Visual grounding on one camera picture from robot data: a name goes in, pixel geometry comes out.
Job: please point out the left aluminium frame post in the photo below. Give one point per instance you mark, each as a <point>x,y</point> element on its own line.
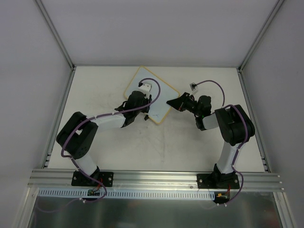
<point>45,15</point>

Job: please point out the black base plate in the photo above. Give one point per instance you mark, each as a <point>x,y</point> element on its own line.
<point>104,177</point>
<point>223,181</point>

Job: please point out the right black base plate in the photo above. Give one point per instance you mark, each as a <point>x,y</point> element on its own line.
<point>223,181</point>

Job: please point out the yellow framed whiteboard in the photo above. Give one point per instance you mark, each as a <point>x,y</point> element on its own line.
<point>159,109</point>

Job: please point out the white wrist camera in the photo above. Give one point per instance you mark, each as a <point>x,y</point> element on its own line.
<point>144,87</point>
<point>194,88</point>

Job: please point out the aluminium frame post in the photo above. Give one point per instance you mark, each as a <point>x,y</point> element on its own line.
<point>45,15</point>
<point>271,16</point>

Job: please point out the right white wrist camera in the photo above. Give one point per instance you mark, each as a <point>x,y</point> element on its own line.
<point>194,88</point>

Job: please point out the right aluminium side rail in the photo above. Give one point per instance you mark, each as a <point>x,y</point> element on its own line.
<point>261,147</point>

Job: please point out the aluminium front rail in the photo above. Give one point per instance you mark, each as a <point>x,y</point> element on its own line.
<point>156,180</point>

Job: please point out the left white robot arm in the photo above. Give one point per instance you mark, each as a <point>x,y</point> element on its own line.
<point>78,133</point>

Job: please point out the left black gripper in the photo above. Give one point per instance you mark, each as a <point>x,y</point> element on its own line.
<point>146,104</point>

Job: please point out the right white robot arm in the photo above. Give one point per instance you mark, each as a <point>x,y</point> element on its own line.
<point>236,129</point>

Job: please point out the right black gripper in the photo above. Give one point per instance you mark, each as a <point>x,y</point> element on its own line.
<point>184,102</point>

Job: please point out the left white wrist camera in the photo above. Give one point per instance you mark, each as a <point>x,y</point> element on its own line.
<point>144,87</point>

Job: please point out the white slotted cable duct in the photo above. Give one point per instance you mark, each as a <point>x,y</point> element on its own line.
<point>127,194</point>

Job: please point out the aluminium side rail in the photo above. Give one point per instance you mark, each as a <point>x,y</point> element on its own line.
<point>62,102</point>
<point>261,147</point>

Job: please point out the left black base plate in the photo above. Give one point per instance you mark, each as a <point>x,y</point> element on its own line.
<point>104,177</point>

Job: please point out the left aluminium side rail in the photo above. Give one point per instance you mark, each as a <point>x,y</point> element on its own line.
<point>62,102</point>

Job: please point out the right aluminium frame post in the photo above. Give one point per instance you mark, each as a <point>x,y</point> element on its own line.
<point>271,16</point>

